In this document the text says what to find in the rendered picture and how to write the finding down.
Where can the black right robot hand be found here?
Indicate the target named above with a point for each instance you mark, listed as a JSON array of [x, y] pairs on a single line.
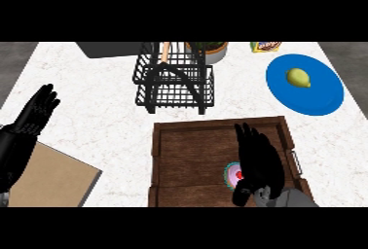
[[261, 162]]

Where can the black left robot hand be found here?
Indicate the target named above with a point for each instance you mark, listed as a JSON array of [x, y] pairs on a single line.
[[33, 112]]

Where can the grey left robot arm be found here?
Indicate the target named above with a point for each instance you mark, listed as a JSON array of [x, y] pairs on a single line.
[[3, 198]]

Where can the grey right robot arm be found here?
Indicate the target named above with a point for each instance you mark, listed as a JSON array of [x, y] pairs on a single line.
[[286, 198]]

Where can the pink frosted cupcake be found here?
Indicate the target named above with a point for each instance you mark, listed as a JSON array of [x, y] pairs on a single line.
[[234, 175]]

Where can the brown wooden tray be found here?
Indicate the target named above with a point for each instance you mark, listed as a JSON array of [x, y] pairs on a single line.
[[201, 162]]

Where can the tan wooden cutting board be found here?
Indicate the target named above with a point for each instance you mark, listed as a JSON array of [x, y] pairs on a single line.
[[51, 178]]

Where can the blue round plate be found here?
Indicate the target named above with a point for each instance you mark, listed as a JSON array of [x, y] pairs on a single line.
[[305, 85]]

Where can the dark grey flat appliance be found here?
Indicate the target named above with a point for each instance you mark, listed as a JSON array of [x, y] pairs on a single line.
[[113, 48]]

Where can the yellow lemon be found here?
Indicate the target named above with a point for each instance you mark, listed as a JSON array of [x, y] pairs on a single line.
[[297, 78]]

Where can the yellow snack box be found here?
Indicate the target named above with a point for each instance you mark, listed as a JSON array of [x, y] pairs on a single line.
[[265, 46]]

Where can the white potted plant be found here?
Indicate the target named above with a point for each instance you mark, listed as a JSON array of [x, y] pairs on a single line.
[[213, 50]]

